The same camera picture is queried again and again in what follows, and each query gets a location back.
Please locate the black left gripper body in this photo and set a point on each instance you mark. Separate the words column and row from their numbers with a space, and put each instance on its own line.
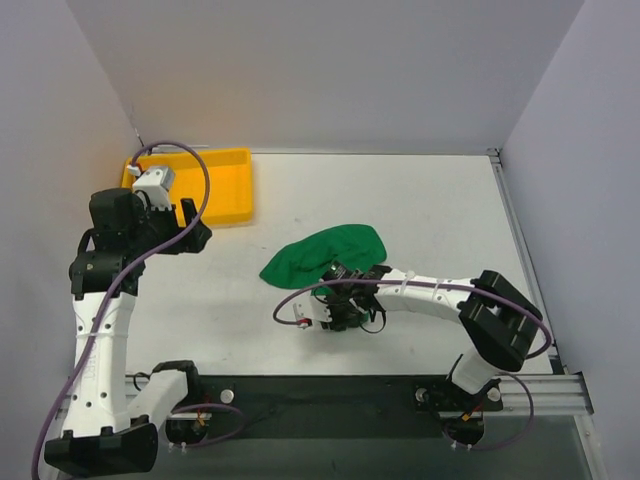
column 176, row 236

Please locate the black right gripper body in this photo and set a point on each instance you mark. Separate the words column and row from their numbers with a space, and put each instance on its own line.
column 342, row 298

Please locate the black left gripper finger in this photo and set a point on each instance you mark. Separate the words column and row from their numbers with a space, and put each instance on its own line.
column 201, row 234
column 189, row 210

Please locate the green t-shirt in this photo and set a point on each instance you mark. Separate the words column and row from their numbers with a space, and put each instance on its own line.
column 302, row 263

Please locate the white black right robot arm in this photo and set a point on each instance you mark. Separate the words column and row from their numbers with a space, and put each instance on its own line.
column 504, row 327

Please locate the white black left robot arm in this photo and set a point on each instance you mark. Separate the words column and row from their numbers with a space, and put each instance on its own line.
column 104, row 434

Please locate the yellow plastic bin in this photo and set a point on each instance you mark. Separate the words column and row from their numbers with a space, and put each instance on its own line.
column 231, row 182

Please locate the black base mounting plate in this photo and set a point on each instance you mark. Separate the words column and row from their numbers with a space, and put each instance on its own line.
column 327, row 407

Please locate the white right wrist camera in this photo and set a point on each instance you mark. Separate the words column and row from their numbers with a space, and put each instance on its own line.
column 311, row 312

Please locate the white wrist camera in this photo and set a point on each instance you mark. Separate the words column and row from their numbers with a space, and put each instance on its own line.
column 153, row 186
column 311, row 312

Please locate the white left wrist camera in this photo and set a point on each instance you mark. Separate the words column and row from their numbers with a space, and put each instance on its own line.
column 153, row 186

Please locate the aluminium right side rail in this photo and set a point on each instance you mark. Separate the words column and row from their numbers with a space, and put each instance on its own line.
column 531, row 280

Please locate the aluminium front frame rail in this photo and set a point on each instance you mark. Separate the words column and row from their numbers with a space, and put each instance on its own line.
column 548, row 395

